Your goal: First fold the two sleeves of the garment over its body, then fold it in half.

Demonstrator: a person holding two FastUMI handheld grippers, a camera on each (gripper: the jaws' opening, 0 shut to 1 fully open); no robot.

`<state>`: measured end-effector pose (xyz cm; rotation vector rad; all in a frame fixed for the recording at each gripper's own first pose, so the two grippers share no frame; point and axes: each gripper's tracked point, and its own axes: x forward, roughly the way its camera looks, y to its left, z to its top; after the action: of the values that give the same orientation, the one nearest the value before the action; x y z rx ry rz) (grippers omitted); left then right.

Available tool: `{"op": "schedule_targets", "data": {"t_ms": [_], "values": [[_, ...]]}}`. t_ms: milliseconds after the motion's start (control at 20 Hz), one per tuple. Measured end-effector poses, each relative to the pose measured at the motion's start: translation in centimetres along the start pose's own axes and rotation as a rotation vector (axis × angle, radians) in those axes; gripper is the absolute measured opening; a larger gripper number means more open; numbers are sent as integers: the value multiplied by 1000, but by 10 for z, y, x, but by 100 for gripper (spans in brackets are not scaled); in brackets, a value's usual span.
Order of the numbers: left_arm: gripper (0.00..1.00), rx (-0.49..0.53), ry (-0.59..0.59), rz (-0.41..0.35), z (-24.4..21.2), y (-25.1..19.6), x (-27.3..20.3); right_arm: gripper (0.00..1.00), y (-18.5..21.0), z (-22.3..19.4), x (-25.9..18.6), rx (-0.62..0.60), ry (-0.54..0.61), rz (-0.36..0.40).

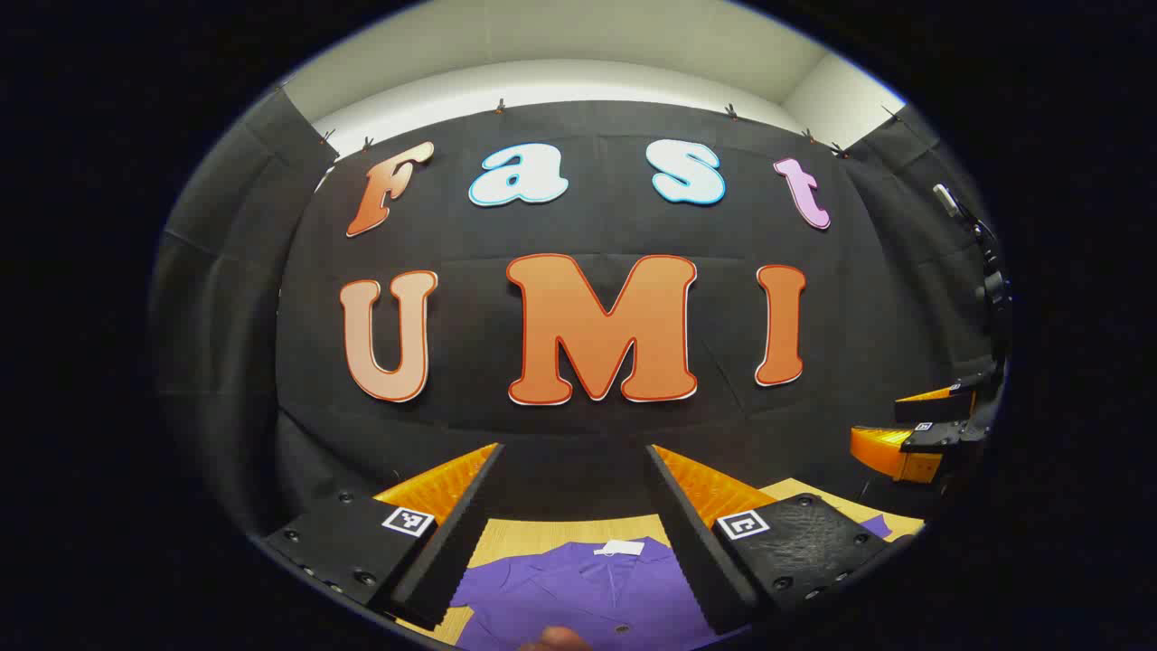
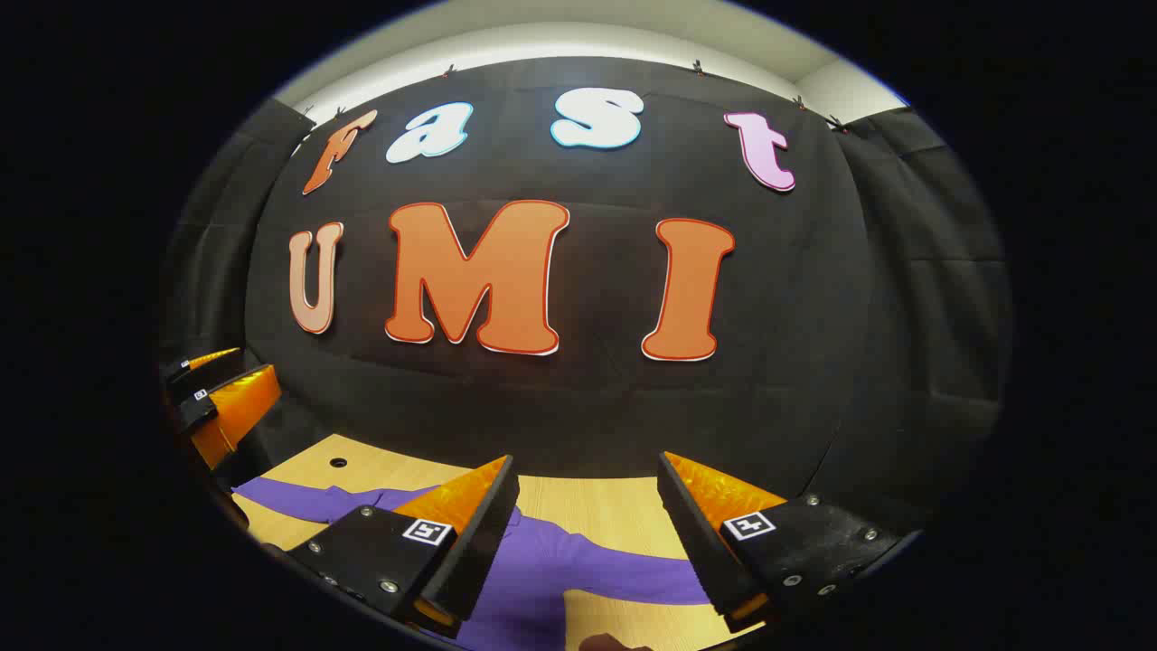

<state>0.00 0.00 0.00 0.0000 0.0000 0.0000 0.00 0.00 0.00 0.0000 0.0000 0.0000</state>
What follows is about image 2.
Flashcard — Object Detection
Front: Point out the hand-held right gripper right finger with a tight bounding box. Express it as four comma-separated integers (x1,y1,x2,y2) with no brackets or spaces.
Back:
657,451,923,634

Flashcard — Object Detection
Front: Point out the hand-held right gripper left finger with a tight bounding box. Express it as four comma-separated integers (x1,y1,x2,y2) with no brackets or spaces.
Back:
287,455,522,639

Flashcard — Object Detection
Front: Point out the purple garment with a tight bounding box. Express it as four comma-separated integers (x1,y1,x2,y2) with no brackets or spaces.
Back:
233,476,715,651

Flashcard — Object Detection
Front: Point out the black backdrop cloth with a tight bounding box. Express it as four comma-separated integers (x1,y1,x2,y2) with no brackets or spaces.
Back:
158,56,1013,543

